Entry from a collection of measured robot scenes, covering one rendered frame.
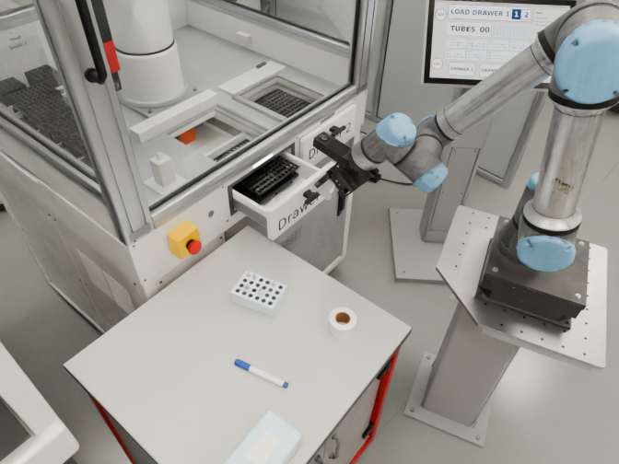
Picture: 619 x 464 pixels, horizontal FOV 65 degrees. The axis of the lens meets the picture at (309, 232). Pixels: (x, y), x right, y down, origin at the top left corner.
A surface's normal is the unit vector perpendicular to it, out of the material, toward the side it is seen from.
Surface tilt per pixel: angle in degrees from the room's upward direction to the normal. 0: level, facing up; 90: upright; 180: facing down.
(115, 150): 90
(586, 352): 0
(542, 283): 0
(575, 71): 82
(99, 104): 90
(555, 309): 90
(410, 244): 5
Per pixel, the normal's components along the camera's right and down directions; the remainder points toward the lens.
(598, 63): -0.36, 0.55
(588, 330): 0.03, -0.71
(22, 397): 0.78, 0.46
